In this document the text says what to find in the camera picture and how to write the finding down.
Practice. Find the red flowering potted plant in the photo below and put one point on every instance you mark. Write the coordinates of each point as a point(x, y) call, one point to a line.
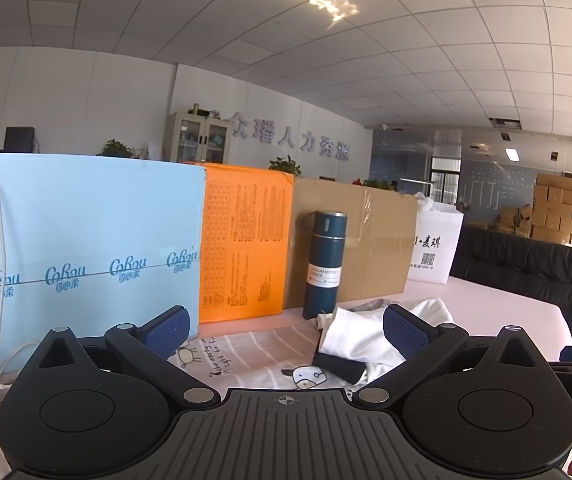
point(376, 185)

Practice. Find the printed bed sheet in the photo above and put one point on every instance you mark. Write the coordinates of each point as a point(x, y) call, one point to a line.
point(246, 355)

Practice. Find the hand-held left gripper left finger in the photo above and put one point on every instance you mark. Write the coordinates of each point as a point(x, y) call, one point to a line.
point(168, 332)

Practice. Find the green potted plant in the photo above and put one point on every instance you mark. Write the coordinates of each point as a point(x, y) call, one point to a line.
point(285, 166)
point(116, 149)

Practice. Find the light blue foam board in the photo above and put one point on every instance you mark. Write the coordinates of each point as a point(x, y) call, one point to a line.
point(91, 220)

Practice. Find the brown cardboard box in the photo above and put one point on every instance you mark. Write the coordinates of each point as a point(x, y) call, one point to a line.
point(376, 240)

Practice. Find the black leather sofa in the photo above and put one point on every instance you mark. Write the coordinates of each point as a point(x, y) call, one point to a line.
point(531, 270)

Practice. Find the white shirt with black sleeves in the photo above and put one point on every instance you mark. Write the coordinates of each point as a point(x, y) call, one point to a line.
point(356, 335)

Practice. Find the dark blue vacuum bottle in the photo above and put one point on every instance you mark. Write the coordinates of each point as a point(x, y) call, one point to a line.
point(323, 265)

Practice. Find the glass door cabinet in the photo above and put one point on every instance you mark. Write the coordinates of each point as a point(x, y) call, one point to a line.
point(198, 137)

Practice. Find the grey wall lettering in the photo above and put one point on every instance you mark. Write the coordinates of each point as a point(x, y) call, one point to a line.
point(291, 137)

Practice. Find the small black monitor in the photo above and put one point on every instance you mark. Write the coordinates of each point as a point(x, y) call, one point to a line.
point(19, 139)

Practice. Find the stack of cardboard boxes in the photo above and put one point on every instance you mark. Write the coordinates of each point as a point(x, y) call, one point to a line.
point(546, 210)

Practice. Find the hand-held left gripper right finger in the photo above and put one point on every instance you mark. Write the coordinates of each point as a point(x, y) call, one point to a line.
point(405, 332)

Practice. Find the white paper bag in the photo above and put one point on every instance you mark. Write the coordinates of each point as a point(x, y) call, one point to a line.
point(436, 245)

